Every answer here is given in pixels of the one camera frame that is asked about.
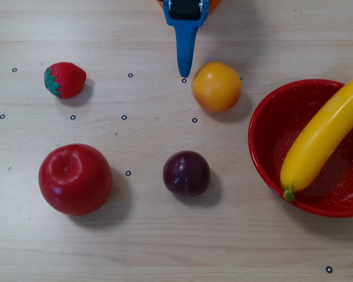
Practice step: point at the yellow toy banana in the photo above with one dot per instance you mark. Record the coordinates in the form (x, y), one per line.
(317, 141)

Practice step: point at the red speckled enamel bowl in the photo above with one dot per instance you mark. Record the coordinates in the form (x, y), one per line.
(270, 132)

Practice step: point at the red toy apple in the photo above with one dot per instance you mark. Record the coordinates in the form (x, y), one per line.
(75, 182)

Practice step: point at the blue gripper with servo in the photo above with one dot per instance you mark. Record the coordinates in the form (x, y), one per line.
(186, 12)

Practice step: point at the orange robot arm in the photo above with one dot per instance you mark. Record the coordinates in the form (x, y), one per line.
(213, 6)

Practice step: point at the red toy strawberry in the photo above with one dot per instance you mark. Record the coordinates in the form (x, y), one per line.
(69, 79)

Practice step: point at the dark purple toy plum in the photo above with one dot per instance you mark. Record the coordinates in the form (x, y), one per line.
(186, 173)

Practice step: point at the toy orange fruit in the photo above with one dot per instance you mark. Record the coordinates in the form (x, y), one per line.
(216, 86)

